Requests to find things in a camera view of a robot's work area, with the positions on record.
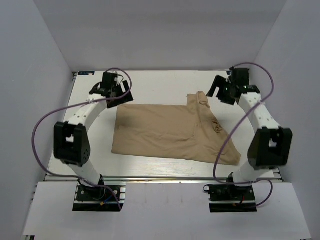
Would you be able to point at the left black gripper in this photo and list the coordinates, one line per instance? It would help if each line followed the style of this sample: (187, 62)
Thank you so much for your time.
(128, 97)

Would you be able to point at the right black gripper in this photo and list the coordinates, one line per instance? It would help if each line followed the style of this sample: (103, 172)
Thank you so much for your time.
(221, 81)

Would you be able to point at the beige t shirt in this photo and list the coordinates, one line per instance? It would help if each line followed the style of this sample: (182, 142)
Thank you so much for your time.
(187, 132)

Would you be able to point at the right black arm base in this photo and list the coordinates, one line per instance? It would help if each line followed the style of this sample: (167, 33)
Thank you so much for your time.
(230, 198)

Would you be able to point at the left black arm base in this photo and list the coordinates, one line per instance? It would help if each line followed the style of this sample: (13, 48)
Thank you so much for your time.
(98, 199)

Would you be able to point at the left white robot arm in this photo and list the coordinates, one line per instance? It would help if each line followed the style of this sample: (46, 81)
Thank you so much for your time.
(71, 143)

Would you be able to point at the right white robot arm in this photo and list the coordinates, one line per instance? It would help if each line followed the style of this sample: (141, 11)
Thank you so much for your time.
(271, 144)

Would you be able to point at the left blue label sticker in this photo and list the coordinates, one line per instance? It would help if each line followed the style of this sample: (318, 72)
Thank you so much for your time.
(86, 73)

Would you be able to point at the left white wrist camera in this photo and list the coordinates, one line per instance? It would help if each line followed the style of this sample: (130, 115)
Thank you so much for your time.
(119, 78)

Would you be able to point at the aluminium front rail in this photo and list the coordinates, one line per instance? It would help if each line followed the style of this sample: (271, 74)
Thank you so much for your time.
(148, 178)

